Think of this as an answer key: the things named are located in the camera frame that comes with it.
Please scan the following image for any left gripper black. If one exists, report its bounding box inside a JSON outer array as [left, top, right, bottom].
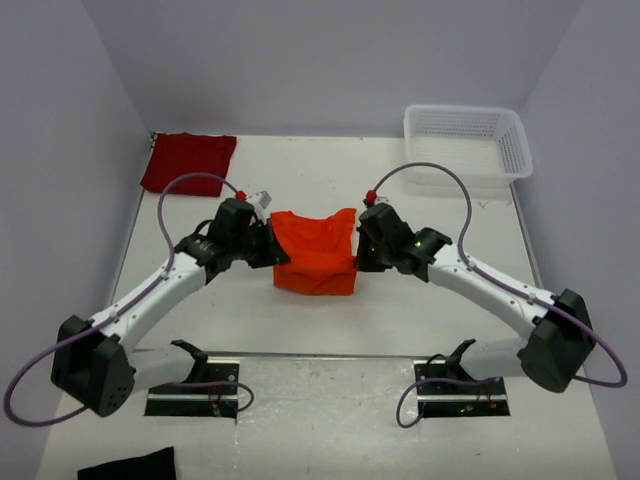
[[230, 218, 289, 269]]

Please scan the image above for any orange t shirt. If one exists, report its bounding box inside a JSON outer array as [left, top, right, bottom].
[[271, 208, 357, 296]]

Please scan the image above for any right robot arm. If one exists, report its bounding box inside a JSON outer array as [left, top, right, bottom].
[[356, 203, 595, 393]]

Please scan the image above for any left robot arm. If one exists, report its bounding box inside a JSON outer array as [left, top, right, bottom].
[[51, 191, 289, 417]]

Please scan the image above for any folded dark red shirt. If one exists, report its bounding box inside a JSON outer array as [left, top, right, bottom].
[[140, 133, 237, 193]]

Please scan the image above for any white plastic basket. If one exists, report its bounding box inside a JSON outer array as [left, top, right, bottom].
[[403, 104, 533, 189]]

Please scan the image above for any black cloth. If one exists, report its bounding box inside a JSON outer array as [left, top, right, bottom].
[[77, 447, 177, 480]]

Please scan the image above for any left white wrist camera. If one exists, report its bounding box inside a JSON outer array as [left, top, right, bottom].
[[247, 191, 272, 210]]

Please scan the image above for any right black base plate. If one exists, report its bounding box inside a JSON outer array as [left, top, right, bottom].
[[413, 354, 506, 398]]

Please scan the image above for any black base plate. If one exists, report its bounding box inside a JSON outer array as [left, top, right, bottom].
[[148, 361, 240, 401], [413, 354, 506, 398]]

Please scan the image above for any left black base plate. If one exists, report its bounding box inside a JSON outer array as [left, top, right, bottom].
[[148, 361, 240, 401]]

